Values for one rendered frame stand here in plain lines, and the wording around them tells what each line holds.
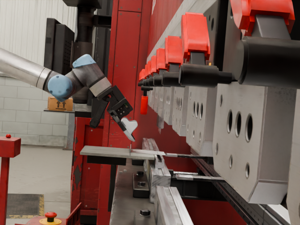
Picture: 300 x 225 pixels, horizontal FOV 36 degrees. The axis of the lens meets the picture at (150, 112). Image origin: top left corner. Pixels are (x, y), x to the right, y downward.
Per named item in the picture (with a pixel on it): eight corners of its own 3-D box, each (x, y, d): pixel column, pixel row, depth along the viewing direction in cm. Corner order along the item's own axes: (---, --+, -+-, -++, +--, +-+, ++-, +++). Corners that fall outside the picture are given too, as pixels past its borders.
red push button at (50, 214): (46, 221, 155) (46, 210, 154) (57, 222, 154) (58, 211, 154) (42, 224, 151) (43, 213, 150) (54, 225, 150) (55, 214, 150)
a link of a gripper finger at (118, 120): (126, 128, 168) (112, 109, 169) (122, 131, 168) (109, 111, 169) (128, 130, 172) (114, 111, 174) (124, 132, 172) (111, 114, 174)
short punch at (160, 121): (156, 131, 178) (157, 106, 177) (161, 131, 178) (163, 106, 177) (157, 133, 168) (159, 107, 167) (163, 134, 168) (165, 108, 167)
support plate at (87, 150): (84, 147, 181) (85, 145, 181) (152, 152, 182) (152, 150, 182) (79, 154, 163) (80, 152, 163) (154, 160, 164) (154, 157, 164)
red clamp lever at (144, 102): (139, 114, 158) (141, 85, 157) (151, 114, 158) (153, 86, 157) (139, 114, 156) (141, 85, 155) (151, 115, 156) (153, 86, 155)
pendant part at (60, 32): (55, 81, 312) (59, 27, 310) (73, 82, 312) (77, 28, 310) (41, 80, 267) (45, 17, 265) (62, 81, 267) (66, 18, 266)
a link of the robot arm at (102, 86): (88, 88, 168) (90, 88, 177) (95, 98, 169) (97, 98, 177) (105, 76, 169) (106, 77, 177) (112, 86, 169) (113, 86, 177)
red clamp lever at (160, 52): (154, 45, 83) (154, 79, 76) (177, 47, 83) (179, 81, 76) (153, 53, 84) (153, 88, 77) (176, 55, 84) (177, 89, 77)
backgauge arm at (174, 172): (159, 193, 224) (161, 164, 223) (289, 202, 227) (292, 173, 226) (160, 197, 216) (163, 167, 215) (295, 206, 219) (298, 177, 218)
